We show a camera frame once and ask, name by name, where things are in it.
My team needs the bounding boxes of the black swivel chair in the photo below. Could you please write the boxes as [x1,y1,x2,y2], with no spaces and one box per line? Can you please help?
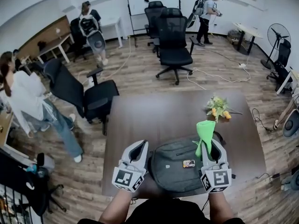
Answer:
[22,153,67,217]

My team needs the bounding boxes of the black floor fan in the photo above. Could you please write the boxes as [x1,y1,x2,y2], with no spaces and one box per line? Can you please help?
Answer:
[260,22,292,70]

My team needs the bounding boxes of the person's black shirt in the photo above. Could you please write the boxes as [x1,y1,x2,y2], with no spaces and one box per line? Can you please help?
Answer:
[77,196,246,224]

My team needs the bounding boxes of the person's right forearm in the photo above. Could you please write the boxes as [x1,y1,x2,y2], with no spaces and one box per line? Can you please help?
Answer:
[207,190,235,221]

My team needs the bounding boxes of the black floor cable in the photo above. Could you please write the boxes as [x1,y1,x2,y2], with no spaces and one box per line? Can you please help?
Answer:
[251,107,274,133]

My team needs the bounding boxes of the grey backpack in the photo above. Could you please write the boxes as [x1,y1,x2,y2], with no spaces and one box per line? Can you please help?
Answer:
[149,131,227,194]

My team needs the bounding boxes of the woven basket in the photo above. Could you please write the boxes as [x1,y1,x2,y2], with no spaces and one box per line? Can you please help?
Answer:
[227,29,246,44]

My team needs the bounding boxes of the wood top white desk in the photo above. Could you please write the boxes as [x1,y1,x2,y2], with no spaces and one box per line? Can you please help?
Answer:
[36,33,75,64]
[19,54,33,76]

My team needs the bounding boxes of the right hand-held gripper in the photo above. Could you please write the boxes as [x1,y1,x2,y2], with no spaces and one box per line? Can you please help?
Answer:
[200,139,233,194]

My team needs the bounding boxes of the black metal rack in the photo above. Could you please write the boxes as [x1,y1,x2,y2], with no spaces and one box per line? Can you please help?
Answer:
[0,183,33,224]

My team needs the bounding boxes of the white floor cable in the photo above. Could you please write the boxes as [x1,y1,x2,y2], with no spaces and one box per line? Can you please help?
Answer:
[186,55,252,91]
[78,35,133,85]

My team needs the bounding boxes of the artificial flower bouquet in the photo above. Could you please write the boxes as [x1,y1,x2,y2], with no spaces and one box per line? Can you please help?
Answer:
[205,94,244,124]

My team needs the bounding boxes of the person's left forearm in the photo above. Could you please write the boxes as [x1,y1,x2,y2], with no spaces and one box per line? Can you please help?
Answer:
[98,188,142,223]

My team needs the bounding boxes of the black leg standing desk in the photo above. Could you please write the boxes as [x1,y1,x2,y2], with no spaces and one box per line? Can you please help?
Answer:
[232,21,264,56]

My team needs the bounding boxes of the green cloth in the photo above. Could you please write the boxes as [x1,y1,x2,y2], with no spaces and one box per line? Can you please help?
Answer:
[192,119,216,159]

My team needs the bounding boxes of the black mesh office chair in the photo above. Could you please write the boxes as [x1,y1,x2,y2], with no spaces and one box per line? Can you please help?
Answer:
[155,7,195,86]
[143,0,168,48]

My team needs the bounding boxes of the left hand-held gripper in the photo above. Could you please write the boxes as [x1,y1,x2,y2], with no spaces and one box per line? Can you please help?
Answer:
[111,140,150,194]

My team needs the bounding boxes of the black headrest office chair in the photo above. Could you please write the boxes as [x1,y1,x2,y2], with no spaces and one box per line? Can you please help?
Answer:
[43,58,120,136]

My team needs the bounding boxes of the black adapter with cable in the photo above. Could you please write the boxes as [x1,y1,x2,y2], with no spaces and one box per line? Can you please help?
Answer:
[255,172,281,184]

